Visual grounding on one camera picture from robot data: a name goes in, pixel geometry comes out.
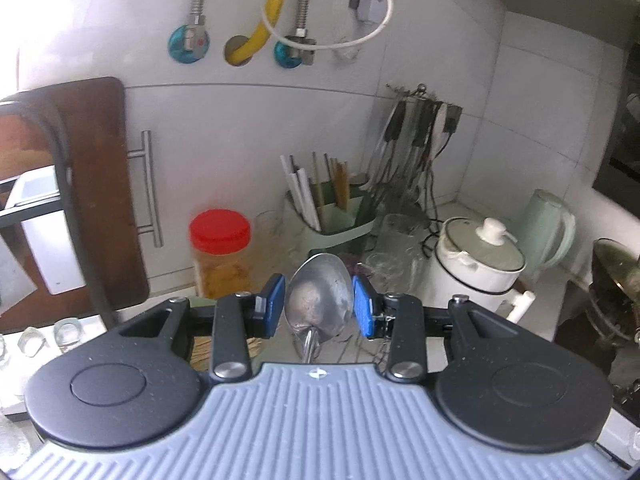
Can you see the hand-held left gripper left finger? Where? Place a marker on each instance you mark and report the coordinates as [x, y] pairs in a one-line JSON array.
[[275, 305]]

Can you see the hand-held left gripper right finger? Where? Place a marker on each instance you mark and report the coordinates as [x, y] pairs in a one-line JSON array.
[[362, 307]]

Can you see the silver hammered spoon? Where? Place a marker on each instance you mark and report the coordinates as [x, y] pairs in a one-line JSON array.
[[317, 300]]

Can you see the row of hanging kitchen utensils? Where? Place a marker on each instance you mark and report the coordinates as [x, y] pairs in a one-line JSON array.
[[395, 125]]

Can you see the purple lid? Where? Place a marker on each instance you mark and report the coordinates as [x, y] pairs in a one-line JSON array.
[[361, 266]]

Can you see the clear drinking glass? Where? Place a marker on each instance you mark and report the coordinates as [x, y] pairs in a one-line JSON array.
[[395, 275]]

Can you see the tall textured glass tumbler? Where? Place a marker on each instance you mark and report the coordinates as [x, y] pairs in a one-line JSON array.
[[270, 240]]

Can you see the textured glass pitcher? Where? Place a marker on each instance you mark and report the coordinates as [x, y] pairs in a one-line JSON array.
[[400, 235]]

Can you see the green utensil holder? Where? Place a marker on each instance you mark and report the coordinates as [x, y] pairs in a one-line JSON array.
[[340, 220]]

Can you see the plastic jar red lid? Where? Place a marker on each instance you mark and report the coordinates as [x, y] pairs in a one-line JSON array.
[[220, 230]]

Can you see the white electric cooker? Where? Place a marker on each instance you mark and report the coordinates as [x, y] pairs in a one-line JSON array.
[[465, 280]]

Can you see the bundle of white chopsticks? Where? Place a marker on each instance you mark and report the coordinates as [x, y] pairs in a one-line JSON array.
[[305, 195]]

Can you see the bundle of wooden chopsticks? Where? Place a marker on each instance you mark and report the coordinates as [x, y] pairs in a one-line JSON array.
[[340, 185]]

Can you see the green electric kettle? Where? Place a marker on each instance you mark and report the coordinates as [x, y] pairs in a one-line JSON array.
[[545, 230]]

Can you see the clear upturned tumbler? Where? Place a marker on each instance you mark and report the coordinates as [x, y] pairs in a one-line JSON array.
[[67, 332], [4, 347], [32, 342]]

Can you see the black induction cooktop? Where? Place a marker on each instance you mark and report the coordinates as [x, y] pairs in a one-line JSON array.
[[580, 340]]

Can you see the brown cutting board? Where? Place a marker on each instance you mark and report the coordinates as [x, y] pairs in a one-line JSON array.
[[100, 160]]

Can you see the teal pipe flange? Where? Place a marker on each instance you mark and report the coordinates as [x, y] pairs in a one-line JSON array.
[[292, 55], [187, 45]]

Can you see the wok with glass lid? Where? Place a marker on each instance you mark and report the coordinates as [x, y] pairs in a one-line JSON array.
[[615, 285]]

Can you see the white drip tray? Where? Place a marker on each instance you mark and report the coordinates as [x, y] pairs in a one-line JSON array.
[[12, 390]]

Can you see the metal wall hook rail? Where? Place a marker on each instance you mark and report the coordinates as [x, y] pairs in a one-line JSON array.
[[422, 91]]

